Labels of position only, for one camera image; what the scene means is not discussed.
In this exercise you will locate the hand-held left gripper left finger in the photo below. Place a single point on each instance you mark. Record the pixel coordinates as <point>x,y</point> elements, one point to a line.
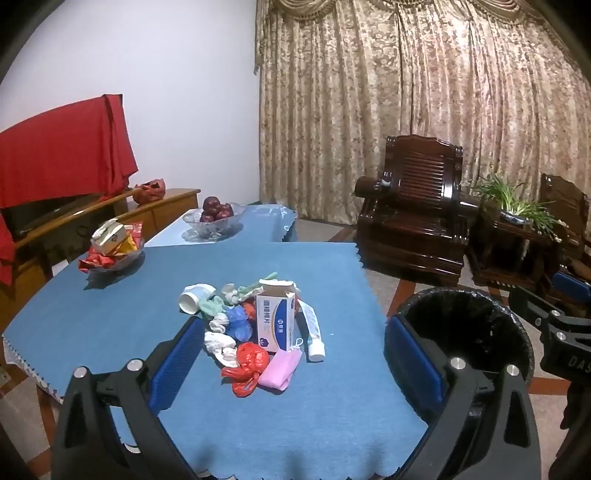
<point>178,364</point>

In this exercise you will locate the pink face mask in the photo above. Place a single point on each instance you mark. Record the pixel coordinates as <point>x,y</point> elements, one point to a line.
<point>277,371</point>

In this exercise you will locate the potted green plant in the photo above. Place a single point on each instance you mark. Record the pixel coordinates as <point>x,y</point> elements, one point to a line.
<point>512,198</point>

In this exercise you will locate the glass fruit bowl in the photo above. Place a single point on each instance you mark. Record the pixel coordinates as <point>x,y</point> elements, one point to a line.
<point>212,228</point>

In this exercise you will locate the white and blue medicine box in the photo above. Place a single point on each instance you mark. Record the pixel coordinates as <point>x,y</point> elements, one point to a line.
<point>274,327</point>

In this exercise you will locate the orange foam net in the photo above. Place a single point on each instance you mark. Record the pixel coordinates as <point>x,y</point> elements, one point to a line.
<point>250,314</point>

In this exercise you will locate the glass snack bowl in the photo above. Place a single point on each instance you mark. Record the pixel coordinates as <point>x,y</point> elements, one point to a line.
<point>117,263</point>

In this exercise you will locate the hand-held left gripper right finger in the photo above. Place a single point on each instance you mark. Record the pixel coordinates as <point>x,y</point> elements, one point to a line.
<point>411,364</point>

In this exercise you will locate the wooden television cabinet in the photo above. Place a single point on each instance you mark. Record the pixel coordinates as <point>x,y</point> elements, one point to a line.
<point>171,203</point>

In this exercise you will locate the red snack packet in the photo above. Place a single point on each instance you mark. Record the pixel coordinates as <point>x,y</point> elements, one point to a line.
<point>135,229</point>

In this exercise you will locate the white patterned table cover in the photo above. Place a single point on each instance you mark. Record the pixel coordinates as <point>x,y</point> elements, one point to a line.
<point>27,369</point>

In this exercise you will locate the white knotted paper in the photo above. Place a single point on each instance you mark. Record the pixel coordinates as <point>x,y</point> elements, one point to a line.
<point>230,293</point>

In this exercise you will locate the blue plastic bag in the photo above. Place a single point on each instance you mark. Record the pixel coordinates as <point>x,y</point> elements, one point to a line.
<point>238,323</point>

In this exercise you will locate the black television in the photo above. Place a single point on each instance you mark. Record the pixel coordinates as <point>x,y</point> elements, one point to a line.
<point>41,214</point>

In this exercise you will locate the black lined trash bin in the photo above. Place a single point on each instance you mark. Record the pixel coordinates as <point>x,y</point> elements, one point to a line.
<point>461,323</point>

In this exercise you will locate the blue felt tablecloth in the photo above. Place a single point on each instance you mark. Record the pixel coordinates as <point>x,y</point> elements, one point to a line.
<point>115,314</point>

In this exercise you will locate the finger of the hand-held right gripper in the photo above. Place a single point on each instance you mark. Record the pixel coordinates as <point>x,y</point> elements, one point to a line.
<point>531,305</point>
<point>575,286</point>

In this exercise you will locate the light blue embroidered tablecloth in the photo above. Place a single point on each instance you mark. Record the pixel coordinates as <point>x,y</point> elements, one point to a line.
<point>263,226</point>

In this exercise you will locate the red cloth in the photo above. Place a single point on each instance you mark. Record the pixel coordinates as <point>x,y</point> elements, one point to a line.
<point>55,152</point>

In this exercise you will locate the dark wooden side table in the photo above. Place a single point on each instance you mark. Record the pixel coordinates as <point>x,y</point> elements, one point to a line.
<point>503,249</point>

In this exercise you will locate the dark red apple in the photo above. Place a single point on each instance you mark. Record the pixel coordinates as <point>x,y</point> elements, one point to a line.
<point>207,217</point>
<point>226,211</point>
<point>211,203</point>

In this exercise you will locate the red plastic bag with print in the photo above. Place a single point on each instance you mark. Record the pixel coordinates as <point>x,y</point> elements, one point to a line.
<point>150,191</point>

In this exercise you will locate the green rubber glove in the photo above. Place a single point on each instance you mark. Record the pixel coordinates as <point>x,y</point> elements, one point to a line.
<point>211,307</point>
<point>256,284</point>

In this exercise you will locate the white plastic bottle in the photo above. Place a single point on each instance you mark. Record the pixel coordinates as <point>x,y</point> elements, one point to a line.
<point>194,297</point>

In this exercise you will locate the yellow snack packet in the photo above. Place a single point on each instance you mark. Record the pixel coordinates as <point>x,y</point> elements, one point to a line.
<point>128,244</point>

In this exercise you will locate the white tissue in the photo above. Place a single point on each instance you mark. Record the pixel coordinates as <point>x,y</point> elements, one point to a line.
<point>219,344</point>

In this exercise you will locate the beige floral curtain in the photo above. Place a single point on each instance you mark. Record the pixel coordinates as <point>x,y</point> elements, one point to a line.
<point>369,115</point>

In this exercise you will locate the red candy wrappers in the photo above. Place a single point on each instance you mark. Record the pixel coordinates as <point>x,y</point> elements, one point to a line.
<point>94,262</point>

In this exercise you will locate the dark wooden armchair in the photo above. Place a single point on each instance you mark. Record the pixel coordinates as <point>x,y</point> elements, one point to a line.
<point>561,198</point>
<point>415,217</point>

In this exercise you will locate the white toothpaste tube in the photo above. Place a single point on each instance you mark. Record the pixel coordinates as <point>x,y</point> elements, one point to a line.
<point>309,323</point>

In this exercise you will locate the white and gold carton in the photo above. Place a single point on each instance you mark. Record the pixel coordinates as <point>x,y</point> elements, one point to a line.
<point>108,237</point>

